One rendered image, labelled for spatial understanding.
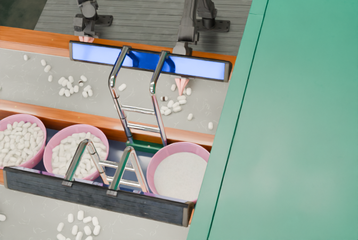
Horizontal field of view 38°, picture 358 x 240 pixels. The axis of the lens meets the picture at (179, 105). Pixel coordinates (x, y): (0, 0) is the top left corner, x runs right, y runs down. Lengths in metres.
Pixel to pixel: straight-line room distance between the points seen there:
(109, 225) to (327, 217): 1.29
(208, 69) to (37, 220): 0.85
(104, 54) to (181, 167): 0.53
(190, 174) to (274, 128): 1.19
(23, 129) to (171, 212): 0.96
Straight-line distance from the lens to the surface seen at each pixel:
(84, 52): 2.03
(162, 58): 1.88
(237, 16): 2.64
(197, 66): 1.88
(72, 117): 2.26
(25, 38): 2.66
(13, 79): 2.54
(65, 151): 2.22
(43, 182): 1.73
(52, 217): 2.08
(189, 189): 2.02
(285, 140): 0.86
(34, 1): 4.07
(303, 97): 0.91
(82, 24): 2.32
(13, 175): 1.78
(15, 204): 2.16
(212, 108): 2.20
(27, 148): 2.28
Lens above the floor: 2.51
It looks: 53 degrees down
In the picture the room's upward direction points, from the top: 11 degrees counter-clockwise
